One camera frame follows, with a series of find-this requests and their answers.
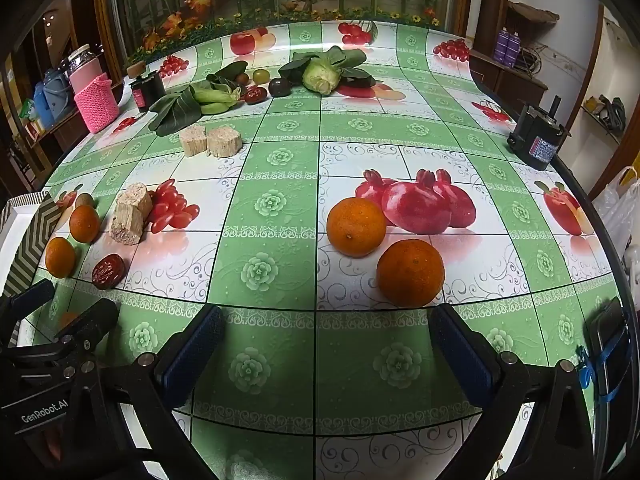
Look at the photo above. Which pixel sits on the dark plum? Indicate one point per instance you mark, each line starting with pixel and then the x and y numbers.
pixel 278 87

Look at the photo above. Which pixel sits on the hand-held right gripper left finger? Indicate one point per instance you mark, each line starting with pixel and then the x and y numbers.
pixel 197 355

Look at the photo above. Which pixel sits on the fruit print tablecloth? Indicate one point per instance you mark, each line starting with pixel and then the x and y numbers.
pixel 280 260

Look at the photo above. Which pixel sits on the small brown block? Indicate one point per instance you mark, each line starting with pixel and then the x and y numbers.
pixel 136 68

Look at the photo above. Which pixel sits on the grey-blue kettle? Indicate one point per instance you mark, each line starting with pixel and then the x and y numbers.
pixel 57 92

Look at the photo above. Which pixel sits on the blue plastic jug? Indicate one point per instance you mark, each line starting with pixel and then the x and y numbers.
pixel 42 107

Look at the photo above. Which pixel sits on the brown wooden cabinet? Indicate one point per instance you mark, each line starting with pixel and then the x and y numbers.
pixel 60 132

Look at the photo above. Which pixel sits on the small brown fruit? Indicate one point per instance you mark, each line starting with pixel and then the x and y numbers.
pixel 242 79

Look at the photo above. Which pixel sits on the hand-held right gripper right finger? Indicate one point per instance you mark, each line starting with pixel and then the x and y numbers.
pixel 462 355

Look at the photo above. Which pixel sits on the bok choy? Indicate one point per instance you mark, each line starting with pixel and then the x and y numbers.
pixel 320 77
pixel 180 107

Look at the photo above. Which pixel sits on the green grape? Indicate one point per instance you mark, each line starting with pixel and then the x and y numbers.
pixel 260 76

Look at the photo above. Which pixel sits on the brown kiwi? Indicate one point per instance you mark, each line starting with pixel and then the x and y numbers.
pixel 85 200

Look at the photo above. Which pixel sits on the brown fuzzy ball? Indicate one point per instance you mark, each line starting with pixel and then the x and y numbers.
pixel 127 227

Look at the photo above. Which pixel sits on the black jar with red label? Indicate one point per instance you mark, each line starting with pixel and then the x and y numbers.
pixel 150 91

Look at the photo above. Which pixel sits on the black electric motor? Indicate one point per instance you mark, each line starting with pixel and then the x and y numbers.
pixel 537 135

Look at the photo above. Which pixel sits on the purple spray can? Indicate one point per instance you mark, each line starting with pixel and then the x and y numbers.
pixel 515 49
pixel 501 45

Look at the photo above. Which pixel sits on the bottle with pink knitted sleeve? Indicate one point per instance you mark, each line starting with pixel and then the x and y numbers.
pixel 97 105

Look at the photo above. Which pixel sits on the orange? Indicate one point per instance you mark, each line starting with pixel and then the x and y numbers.
pixel 84 222
pixel 410 272
pixel 60 256
pixel 356 226

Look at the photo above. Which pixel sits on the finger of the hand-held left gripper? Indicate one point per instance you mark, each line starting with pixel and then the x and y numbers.
pixel 27 294
pixel 87 317

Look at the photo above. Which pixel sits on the white plastic bag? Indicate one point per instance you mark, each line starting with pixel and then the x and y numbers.
pixel 617 210

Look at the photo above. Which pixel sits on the red jujube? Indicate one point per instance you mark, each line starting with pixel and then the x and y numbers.
pixel 107 271
pixel 255 95

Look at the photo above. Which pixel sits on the white box with striped rim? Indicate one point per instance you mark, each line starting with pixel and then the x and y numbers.
pixel 35 240

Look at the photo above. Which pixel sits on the black flat device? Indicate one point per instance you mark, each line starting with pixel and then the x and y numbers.
pixel 610 330

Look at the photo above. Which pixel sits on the sugarcane piece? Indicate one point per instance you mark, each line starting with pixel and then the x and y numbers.
pixel 192 141
pixel 134 199
pixel 223 142

